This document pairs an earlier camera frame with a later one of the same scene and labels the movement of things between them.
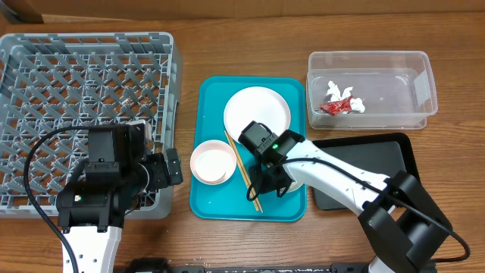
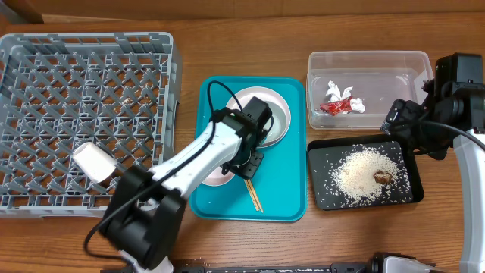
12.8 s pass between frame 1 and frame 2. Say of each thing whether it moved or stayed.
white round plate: stayed
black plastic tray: stayed
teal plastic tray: stayed
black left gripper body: moved
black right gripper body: moved
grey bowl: moved
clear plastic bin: stayed
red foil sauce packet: stayed
